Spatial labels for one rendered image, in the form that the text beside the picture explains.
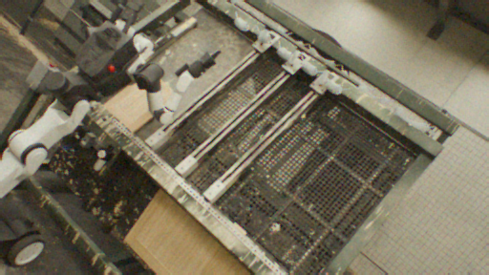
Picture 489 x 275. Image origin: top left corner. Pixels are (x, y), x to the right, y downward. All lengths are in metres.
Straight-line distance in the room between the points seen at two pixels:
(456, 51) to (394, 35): 0.97
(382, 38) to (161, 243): 5.71
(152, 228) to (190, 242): 0.29
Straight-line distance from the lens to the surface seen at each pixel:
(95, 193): 3.10
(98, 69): 2.37
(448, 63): 7.47
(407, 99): 3.30
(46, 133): 2.50
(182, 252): 2.79
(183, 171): 2.54
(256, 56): 2.99
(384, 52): 7.55
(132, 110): 2.90
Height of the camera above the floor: 1.66
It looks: 8 degrees down
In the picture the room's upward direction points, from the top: 36 degrees clockwise
